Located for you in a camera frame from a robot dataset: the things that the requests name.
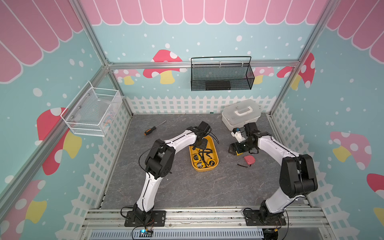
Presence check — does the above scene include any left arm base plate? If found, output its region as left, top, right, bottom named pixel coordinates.
left=124, top=211, right=167, bottom=227

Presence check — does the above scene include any orange black screwdriver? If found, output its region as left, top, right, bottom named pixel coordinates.
left=144, top=121, right=167, bottom=136

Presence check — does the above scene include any white plastic lidded box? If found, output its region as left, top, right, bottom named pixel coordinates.
left=222, top=99, right=262, bottom=131

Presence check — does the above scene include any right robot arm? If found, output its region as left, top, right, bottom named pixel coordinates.
left=229, top=131, right=318, bottom=225

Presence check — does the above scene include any green circuit board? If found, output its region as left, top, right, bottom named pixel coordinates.
left=139, top=229, right=154, bottom=238

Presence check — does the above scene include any pink tape measure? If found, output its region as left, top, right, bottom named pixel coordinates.
left=237, top=155, right=256, bottom=168

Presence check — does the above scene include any black mesh wall basket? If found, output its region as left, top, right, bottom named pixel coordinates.
left=191, top=56, right=255, bottom=92

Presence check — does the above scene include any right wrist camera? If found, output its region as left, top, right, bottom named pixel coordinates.
left=231, top=128, right=245, bottom=143

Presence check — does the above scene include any yellow storage tray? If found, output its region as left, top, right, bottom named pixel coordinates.
left=189, top=136, right=219, bottom=172

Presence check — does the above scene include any white wire wall basket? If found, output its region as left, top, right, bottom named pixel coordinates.
left=61, top=82, right=123, bottom=137

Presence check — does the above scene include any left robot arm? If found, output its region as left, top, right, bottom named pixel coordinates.
left=133, top=121, right=211, bottom=222

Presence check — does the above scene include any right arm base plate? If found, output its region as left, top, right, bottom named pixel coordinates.
left=243, top=208, right=287, bottom=228

